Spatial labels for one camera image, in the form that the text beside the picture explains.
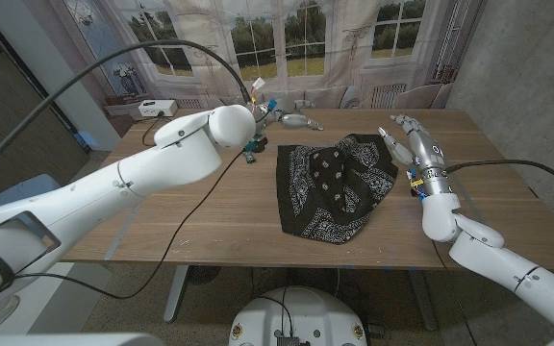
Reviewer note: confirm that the black paisley bandana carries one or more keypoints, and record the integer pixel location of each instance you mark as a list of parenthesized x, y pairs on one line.
[(334, 192)]

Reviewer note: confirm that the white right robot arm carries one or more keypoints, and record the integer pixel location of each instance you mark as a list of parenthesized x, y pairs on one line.
[(498, 264)]

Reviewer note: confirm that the small dark metal gadget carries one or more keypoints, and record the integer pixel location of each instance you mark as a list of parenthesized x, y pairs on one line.
[(249, 158)]

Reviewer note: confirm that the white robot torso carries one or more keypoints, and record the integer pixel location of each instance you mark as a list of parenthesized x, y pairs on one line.
[(297, 319)]

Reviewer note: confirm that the grey table leg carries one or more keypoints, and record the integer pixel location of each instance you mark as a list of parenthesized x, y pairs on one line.
[(421, 298)]

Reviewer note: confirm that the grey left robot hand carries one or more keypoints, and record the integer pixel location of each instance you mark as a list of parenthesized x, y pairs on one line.
[(286, 108)]

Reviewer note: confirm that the white table leg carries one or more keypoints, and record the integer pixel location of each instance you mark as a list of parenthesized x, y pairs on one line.
[(175, 293)]

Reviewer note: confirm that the printed window backdrop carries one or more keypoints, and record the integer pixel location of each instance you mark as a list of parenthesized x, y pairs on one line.
[(306, 48)]

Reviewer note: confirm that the grey power adapter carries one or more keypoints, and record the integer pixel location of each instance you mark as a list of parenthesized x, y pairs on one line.
[(376, 329)]

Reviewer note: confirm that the white power box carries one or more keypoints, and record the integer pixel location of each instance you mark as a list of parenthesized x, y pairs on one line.
[(158, 108)]

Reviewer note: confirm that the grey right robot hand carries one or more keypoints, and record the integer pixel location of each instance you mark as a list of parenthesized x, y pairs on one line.
[(426, 151)]

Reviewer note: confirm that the black round floor object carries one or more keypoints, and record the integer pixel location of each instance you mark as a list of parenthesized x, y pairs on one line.
[(203, 274)]

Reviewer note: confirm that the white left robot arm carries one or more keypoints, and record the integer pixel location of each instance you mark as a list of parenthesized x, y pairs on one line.
[(113, 187)]

